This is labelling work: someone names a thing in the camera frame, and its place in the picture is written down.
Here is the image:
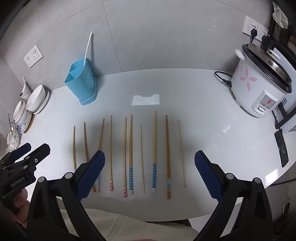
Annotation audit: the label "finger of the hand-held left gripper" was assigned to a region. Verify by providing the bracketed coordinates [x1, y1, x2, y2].
[0, 143, 31, 167]
[5, 144, 51, 172]

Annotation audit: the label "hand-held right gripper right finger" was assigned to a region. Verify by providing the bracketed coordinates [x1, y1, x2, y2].
[194, 150, 275, 241]

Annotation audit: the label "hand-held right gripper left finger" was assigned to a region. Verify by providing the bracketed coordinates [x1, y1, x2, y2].
[25, 150, 106, 241]

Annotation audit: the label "set of wooden chopsticks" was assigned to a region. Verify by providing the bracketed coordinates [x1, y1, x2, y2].
[72, 111, 187, 200]

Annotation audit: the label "blue-dotted bamboo chopstick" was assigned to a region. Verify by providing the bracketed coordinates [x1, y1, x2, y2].
[151, 111, 158, 194]

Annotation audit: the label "blue plastic utensil holder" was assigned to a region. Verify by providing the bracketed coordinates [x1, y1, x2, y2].
[64, 59, 97, 106]

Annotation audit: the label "person's left hand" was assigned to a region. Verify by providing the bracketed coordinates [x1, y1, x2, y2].
[7, 188, 31, 229]

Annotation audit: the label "white cup with green print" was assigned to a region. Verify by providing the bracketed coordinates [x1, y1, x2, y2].
[6, 123, 22, 149]

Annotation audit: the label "round wooden coaster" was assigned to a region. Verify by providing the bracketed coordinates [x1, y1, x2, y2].
[23, 113, 36, 133]

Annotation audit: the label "blue and white patterned bowl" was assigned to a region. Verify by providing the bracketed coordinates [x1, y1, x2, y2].
[14, 111, 31, 131]

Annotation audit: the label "white bowl with dark rim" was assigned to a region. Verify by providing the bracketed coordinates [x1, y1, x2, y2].
[13, 101, 27, 122]

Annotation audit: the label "large white bowl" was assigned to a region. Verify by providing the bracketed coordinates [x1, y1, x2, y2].
[25, 85, 47, 112]

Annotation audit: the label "white ribbed dish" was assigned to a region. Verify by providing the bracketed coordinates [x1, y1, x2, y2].
[32, 90, 51, 114]

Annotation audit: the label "black remote control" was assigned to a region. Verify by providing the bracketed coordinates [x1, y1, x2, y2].
[274, 129, 289, 168]

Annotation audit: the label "white rice cooker pink flowers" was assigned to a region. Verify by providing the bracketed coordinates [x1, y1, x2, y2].
[231, 43, 293, 118]

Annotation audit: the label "chopsticks inside blue holder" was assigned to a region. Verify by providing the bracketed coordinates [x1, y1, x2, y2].
[83, 32, 94, 66]

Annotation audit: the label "clear plastic bag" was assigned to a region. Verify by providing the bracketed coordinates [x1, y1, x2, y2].
[272, 3, 289, 26]

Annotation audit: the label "white wall socket plate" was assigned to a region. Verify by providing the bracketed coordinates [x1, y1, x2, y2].
[242, 16, 260, 36]
[258, 24, 270, 42]
[30, 44, 43, 62]
[23, 52, 37, 68]

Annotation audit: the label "black rice cooker power cable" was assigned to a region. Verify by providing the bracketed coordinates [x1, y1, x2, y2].
[215, 71, 233, 88]

